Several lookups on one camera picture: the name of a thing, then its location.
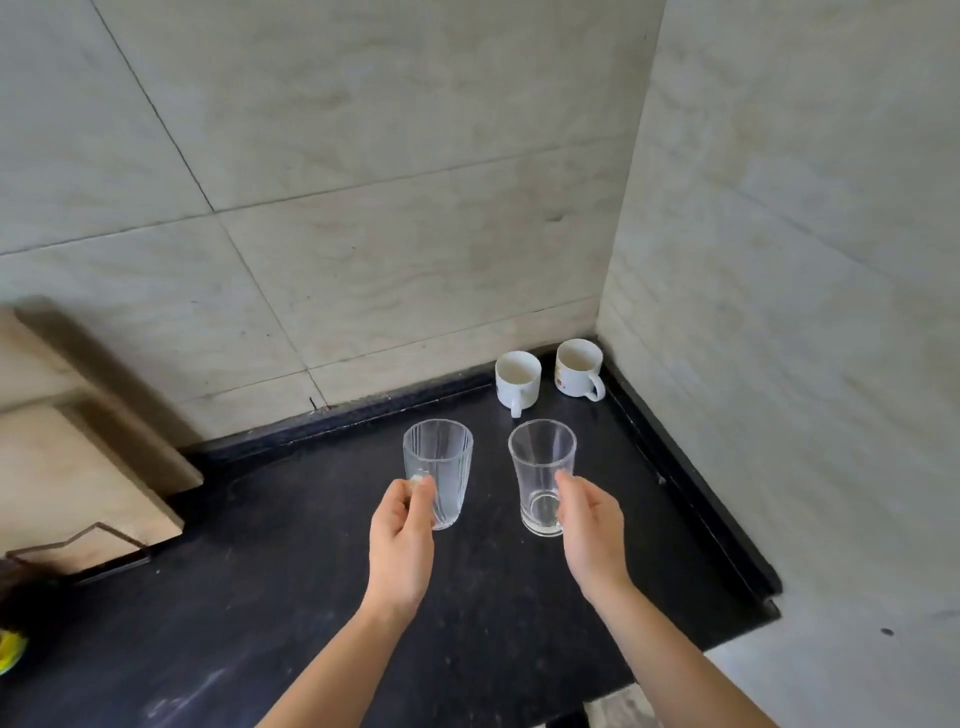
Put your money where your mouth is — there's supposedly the beige stone slab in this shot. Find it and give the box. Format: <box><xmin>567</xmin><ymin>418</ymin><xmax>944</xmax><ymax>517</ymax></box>
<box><xmin>0</xmin><ymin>303</ymin><xmax>205</xmax><ymax>577</ymax></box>

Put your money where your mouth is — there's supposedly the yellow green object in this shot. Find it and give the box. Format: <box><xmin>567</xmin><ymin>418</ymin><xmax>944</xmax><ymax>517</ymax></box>
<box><xmin>0</xmin><ymin>628</ymin><xmax>30</xmax><ymax>678</ymax></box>

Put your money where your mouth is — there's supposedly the white mug with print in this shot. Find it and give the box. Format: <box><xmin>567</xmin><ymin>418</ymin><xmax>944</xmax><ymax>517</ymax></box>
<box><xmin>554</xmin><ymin>338</ymin><xmax>607</xmax><ymax>403</ymax></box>

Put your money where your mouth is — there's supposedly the person's right forearm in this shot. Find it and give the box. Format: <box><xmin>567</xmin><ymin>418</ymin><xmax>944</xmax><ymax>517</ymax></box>
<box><xmin>583</xmin><ymin>579</ymin><xmax>781</xmax><ymax>728</ymax></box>

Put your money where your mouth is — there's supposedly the smooth clear drinking glass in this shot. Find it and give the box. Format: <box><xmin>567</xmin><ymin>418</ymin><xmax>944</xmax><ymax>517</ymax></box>
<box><xmin>507</xmin><ymin>419</ymin><xmax>578</xmax><ymax>539</ymax></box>

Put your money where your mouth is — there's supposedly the person's left hand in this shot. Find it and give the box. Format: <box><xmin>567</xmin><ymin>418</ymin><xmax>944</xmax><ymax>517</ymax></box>
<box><xmin>367</xmin><ymin>474</ymin><xmax>438</xmax><ymax>621</ymax></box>

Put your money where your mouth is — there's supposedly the plain white mug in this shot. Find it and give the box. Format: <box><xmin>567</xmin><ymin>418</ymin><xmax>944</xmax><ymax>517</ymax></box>
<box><xmin>494</xmin><ymin>350</ymin><xmax>543</xmax><ymax>420</ymax></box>

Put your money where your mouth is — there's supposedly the person's left forearm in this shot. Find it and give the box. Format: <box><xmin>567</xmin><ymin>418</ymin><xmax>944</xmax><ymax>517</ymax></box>
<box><xmin>256</xmin><ymin>598</ymin><xmax>418</xmax><ymax>728</ymax></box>

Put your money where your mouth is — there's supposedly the ribbed clear drinking glass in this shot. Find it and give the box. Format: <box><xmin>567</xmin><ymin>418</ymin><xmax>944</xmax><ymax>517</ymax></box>
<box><xmin>402</xmin><ymin>420</ymin><xmax>475</xmax><ymax>532</ymax></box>

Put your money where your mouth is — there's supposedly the person's right hand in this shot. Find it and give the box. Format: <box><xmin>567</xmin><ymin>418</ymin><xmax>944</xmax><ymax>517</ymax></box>
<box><xmin>554</xmin><ymin>470</ymin><xmax>633</xmax><ymax>606</ymax></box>

